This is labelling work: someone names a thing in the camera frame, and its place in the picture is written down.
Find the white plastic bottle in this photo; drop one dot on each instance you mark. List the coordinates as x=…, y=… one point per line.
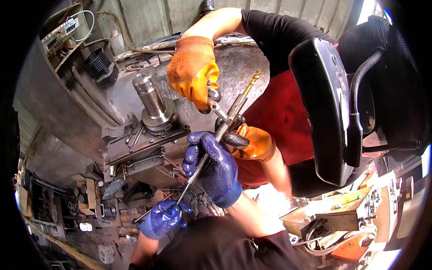
x=117, y=42

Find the long metal drill bit shaft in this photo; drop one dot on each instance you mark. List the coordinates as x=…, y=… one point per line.
x=233, y=111

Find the metal machine box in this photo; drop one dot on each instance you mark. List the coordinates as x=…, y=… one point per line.
x=334, y=216

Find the metal chuck key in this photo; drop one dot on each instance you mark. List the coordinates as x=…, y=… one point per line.
x=217, y=109

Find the open electrical breaker box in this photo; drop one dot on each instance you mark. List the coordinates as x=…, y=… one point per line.
x=62, y=33

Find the steel cylindrical spindle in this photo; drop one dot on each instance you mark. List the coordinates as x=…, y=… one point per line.
x=155, y=101

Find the cluttered workshop shelf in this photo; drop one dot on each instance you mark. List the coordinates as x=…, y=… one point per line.
x=67, y=202

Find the large grey metal machine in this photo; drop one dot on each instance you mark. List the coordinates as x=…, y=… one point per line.
x=67, y=101

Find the white cup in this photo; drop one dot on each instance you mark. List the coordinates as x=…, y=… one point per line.
x=86, y=226

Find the person's right hand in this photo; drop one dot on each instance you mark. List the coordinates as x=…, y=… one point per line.
x=219, y=175

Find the person's right fingers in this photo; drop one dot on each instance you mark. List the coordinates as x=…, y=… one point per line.
x=197, y=148

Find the person's left hand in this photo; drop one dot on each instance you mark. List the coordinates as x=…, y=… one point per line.
x=162, y=219

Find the orange warning plate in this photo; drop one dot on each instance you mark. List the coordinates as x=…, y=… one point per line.
x=349, y=248

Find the person's left fingers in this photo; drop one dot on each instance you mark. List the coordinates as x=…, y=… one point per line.
x=173, y=212

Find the person's body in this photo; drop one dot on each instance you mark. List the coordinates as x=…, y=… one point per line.
x=219, y=246

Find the black ribbed motor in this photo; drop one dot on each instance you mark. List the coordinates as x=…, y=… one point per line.
x=101, y=65

